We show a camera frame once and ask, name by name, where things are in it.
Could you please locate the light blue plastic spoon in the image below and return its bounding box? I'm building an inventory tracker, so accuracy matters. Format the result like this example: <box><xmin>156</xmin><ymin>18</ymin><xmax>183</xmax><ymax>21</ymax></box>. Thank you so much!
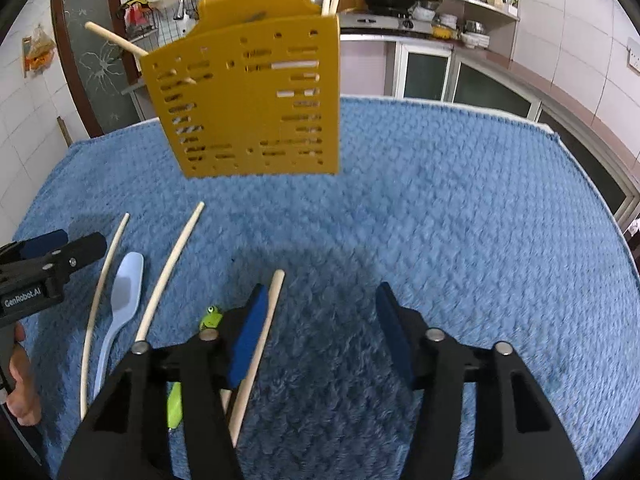
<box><xmin>92</xmin><ymin>252</ymin><xmax>144</xmax><ymax>396</ymax></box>

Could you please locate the green frog handle utensil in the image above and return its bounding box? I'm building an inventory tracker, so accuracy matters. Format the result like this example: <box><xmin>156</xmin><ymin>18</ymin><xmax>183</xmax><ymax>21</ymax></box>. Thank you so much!
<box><xmin>165</xmin><ymin>303</ymin><xmax>226</xmax><ymax>430</ymax></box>

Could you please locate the person's left hand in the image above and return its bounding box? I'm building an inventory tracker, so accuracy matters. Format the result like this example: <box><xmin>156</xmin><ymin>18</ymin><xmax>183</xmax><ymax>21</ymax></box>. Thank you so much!
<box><xmin>6</xmin><ymin>322</ymin><xmax>41</xmax><ymax>427</ymax></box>

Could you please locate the dark framed glass door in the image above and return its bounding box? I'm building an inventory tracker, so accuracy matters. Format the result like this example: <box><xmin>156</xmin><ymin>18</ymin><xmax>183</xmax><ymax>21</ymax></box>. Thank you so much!
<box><xmin>51</xmin><ymin>0</ymin><xmax>139</xmax><ymax>138</ymax></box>

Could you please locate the orange hanging bag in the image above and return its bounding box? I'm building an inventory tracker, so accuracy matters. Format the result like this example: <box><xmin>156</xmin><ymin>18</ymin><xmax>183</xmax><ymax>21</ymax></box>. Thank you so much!
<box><xmin>22</xmin><ymin>24</ymin><xmax>55</xmax><ymax>77</ymax></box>

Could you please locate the blue textured towel mat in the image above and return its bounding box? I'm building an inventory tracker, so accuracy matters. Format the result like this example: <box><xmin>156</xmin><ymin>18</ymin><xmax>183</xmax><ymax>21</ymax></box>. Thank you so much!
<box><xmin>15</xmin><ymin>98</ymin><xmax>639</xmax><ymax>479</ymax></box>

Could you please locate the yellow perforated utensil holder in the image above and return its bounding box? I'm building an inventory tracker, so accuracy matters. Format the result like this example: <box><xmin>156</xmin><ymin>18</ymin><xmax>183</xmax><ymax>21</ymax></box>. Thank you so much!
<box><xmin>140</xmin><ymin>0</ymin><xmax>340</xmax><ymax>178</ymax></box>

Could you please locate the metal faucet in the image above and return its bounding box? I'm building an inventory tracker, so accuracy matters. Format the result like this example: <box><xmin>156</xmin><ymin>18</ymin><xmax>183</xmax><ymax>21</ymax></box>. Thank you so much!
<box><xmin>174</xmin><ymin>0</ymin><xmax>196</xmax><ymax>21</ymax></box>

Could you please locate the gas stove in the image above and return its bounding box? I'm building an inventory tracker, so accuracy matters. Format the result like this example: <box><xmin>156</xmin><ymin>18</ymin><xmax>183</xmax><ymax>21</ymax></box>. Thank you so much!
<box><xmin>337</xmin><ymin>12</ymin><xmax>432</xmax><ymax>37</ymax></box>

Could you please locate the black wok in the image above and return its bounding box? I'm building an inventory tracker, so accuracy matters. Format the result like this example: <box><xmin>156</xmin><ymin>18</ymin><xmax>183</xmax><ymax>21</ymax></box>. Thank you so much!
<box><xmin>362</xmin><ymin>0</ymin><xmax>442</xmax><ymax>18</ymax></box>

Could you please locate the wooden stick against wall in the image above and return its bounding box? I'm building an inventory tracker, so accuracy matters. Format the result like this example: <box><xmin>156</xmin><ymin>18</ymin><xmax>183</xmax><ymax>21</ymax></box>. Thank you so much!
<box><xmin>56</xmin><ymin>116</ymin><xmax>74</xmax><ymax>148</ymax></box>

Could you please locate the white wall socket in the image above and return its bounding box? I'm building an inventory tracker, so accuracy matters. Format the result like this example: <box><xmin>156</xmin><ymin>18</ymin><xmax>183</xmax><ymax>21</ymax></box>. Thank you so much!
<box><xmin>627</xmin><ymin>37</ymin><xmax>640</xmax><ymax>74</ymax></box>

